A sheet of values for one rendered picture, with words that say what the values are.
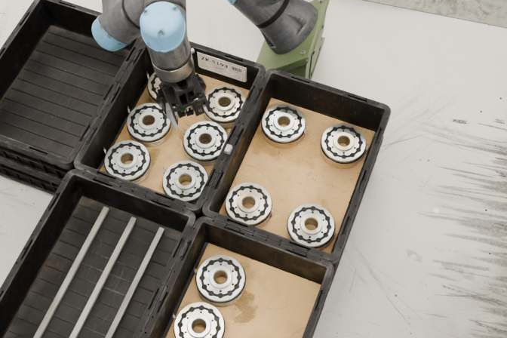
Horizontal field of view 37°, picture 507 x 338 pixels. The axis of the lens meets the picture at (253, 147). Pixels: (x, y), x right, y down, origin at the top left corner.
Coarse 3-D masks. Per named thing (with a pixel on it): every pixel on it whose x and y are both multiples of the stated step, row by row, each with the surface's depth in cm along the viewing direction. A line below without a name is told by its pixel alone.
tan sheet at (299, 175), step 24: (312, 120) 181; (336, 120) 181; (264, 144) 178; (312, 144) 178; (240, 168) 175; (264, 168) 175; (288, 168) 175; (312, 168) 175; (336, 168) 175; (360, 168) 175; (288, 192) 172; (312, 192) 172; (336, 192) 172; (288, 216) 169; (336, 216) 169
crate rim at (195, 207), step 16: (144, 48) 179; (208, 48) 179; (256, 64) 177; (256, 80) 175; (112, 96) 173; (240, 112) 170; (96, 128) 169; (224, 144) 166; (80, 160) 165; (96, 176) 163; (112, 176) 163; (144, 192) 161; (160, 192) 161; (208, 192) 161; (192, 208) 159
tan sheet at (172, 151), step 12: (216, 84) 186; (228, 84) 186; (144, 96) 185; (180, 120) 181; (192, 120) 181; (204, 120) 181; (180, 132) 180; (228, 132) 180; (168, 144) 178; (180, 144) 178; (156, 156) 176; (168, 156) 176; (180, 156) 176; (156, 168) 175; (204, 168) 175; (144, 180) 173; (156, 180) 173
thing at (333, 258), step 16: (304, 80) 175; (256, 96) 173; (352, 96) 173; (384, 112) 171; (240, 128) 168; (384, 128) 168; (224, 160) 165; (368, 160) 165; (224, 176) 163; (368, 176) 165; (208, 208) 159; (352, 208) 159; (272, 240) 156; (288, 240) 156; (320, 256) 154; (336, 256) 154
